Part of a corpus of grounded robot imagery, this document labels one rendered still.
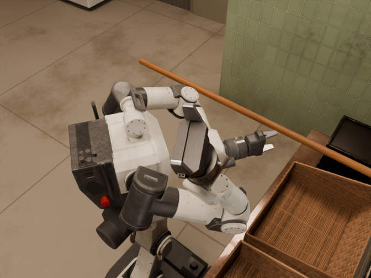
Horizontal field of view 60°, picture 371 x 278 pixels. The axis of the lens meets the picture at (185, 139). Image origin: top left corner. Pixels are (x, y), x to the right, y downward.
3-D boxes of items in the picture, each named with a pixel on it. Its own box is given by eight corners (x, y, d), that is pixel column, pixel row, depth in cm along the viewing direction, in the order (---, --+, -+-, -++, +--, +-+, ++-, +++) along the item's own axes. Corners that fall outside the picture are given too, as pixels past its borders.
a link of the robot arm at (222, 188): (195, 192, 73) (219, 212, 83) (216, 160, 75) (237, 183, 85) (176, 181, 78) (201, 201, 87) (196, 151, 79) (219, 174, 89)
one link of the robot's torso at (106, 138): (95, 239, 112) (68, 181, 85) (86, 165, 133) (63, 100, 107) (177, 217, 117) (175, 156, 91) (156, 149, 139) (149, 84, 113)
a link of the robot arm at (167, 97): (179, 99, 144) (133, 101, 132) (191, 79, 135) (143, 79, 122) (189, 119, 139) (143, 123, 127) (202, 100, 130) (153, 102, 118)
